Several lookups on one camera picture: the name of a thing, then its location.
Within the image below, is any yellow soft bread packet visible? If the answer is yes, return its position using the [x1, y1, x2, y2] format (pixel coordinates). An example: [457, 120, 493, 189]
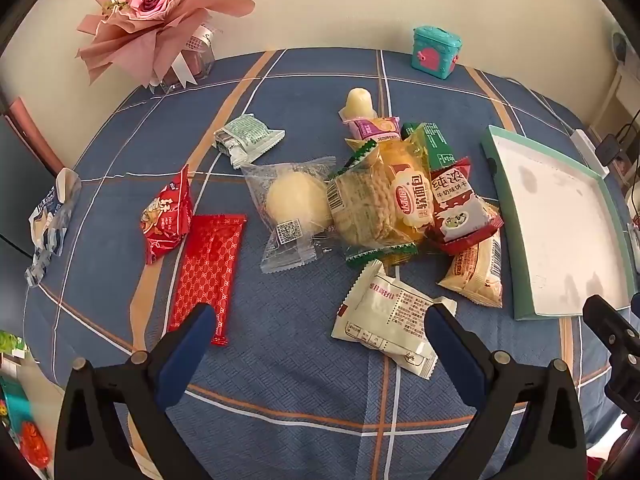
[372, 130, 437, 242]

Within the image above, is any black charger cable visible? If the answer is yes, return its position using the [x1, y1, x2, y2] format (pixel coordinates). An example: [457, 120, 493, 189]
[614, 107, 640, 150]

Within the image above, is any colourful printed packaging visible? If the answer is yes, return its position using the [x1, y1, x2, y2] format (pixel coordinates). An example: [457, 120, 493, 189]
[0, 329, 53, 473]

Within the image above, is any red patterned long packet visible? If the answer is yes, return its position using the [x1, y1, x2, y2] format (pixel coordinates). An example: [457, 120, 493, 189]
[167, 213, 248, 346]

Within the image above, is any teal towel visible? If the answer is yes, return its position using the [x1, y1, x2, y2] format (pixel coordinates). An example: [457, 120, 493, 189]
[611, 31, 631, 64]

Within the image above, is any black charger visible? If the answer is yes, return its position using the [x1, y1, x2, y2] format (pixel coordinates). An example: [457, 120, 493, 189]
[597, 134, 624, 167]

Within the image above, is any green and white snack packet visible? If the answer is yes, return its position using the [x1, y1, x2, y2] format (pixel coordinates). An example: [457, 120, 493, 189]
[213, 114, 286, 169]

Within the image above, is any dark green snack packet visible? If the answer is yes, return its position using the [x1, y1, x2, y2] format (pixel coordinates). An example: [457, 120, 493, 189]
[402, 121, 459, 172]

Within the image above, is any white side shelf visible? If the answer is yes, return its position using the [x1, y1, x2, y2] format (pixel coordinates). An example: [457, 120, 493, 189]
[584, 57, 640, 186]

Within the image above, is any pink flower bouquet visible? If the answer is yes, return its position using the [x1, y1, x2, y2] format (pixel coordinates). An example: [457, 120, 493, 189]
[76, 0, 256, 88]

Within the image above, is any blue and white plastic bag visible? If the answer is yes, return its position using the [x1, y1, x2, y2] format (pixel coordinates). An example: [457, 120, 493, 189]
[24, 168, 82, 287]

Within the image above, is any pink swiss roll packet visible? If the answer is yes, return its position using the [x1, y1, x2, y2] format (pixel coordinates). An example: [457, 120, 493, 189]
[344, 116, 404, 144]

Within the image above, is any teal toy box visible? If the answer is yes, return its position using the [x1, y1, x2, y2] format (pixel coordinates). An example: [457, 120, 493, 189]
[412, 26, 461, 72]

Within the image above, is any white power strip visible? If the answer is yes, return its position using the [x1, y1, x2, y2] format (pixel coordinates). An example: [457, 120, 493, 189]
[569, 129, 609, 177]

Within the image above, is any red and white milk packet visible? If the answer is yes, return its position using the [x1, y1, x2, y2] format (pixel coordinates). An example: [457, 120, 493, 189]
[429, 157, 504, 256]

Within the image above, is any clear packet with white pastry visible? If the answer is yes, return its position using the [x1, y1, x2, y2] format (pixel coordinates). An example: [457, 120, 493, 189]
[242, 156, 337, 275]

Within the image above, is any small red cartoon snack packet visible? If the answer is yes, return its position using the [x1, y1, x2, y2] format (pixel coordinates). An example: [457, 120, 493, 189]
[141, 164, 194, 265]

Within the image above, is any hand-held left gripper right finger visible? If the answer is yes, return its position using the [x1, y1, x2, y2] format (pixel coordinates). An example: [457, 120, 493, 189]
[424, 302, 587, 480]

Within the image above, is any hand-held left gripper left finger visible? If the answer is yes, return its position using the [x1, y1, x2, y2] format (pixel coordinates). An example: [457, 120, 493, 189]
[54, 302, 217, 480]

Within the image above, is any cream and orange bread packet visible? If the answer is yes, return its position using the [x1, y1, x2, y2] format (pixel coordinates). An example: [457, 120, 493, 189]
[438, 230, 504, 309]

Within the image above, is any white nut print snack packet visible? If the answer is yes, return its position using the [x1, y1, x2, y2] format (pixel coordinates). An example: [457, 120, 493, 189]
[331, 259, 458, 380]

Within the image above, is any blue plaid tablecloth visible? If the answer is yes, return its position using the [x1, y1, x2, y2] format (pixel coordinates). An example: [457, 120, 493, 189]
[22, 48, 640, 480]

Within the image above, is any green-edged clear cracker packet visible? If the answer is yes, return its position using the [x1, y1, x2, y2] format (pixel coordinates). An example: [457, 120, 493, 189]
[327, 142, 420, 267]

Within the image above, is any shallow teal cardboard box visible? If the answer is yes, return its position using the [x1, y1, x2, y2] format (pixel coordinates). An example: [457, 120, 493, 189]
[480, 124, 637, 322]

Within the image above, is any clear glass vase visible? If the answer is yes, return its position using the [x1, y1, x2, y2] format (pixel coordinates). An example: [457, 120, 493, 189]
[150, 24, 217, 95]

